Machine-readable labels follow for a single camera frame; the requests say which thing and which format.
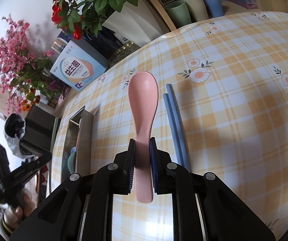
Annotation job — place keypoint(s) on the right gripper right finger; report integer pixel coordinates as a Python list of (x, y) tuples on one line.
[(204, 207)]

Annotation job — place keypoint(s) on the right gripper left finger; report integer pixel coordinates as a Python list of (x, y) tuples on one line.
[(80, 208)]

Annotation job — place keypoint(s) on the teal spoon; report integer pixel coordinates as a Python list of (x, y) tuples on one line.
[(70, 163)]

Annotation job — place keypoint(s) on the pink chopstick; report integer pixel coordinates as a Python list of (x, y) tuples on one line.
[(76, 152)]

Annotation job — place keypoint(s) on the pink spoon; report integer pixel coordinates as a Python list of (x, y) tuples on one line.
[(143, 100)]

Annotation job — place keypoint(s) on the blue spoon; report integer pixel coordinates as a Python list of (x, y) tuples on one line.
[(73, 149)]

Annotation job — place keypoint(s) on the white sleeve forearm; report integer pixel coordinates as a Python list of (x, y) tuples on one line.
[(3, 228)]

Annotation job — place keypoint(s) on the left hand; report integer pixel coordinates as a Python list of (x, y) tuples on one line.
[(23, 210)]

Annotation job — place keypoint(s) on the white plastic bag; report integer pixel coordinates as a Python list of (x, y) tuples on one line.
[(14, 131)]

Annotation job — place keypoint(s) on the blue chopstick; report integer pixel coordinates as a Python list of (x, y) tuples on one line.
[(179, 128), (173, 128)]

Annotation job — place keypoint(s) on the black chair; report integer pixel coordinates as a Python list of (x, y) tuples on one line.
[(39, 128)]

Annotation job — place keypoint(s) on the steel utensil tray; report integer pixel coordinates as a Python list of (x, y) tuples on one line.
[(82, 119)]

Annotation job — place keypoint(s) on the pink cherry blossom plant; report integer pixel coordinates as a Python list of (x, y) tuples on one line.
[(24, 77)]

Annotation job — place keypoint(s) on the yellow plaid tablecloth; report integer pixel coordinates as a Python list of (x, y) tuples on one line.
[(230, 78)]

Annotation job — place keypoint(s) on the probiotic box light blue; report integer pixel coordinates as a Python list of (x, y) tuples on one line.
[(79, 64)]

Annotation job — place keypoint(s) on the gold tin lid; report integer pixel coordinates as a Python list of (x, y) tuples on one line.
[(127, 49)]

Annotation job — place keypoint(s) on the dark blue box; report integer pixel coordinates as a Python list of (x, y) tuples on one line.
[(105, 42)]

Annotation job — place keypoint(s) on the red rose bouquet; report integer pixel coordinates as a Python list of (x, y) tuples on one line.
[(78, 17)]

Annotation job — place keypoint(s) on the white flower pot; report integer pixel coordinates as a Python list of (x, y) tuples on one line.
[(141, 24)]

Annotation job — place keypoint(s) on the beige cup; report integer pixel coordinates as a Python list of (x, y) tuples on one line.
[(197, 9)]

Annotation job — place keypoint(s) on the green cup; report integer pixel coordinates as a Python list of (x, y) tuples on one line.
[(179, 14)]

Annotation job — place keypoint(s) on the blue cup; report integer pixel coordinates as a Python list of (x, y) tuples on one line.
[(214, 7)]

